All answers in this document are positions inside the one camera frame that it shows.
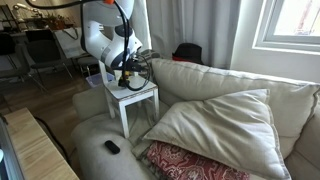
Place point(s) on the beige fabric sofa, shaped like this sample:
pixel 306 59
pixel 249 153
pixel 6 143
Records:
pixel 293 103

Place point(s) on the white curtain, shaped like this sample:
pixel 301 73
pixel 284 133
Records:
pixel 162 25

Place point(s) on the red patterned cushion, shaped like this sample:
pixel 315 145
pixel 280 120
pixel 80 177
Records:
pixel 176 163

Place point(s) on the black remote control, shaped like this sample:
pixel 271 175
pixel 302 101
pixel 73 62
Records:
pixel 112 147

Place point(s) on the light wooden table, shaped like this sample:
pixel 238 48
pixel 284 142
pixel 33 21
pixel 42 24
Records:
pixel 38 158

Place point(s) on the yellow black torch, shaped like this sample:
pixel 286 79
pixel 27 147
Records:
pixel 124 78

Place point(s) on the black folding chair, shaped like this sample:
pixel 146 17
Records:
pixel 43 50

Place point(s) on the clear plastic storage bin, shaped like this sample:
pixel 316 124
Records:
pixel 96 79

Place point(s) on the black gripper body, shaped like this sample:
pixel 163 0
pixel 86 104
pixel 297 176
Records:
pixel 132 65

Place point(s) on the black hat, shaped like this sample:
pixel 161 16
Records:
pixel 188 52

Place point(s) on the white tote bag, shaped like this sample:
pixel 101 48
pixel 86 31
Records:
pixel 70 42

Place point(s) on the beige throw pillow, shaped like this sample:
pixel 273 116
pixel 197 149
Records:
pixel 236 129

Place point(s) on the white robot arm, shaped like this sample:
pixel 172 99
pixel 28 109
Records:
pixel 107 34

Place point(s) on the small white wooden chair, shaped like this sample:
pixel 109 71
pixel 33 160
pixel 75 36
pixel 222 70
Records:
pixel 119 98

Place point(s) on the grey white patterned blanket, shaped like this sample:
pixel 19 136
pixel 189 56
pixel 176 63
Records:
pixel 145 60

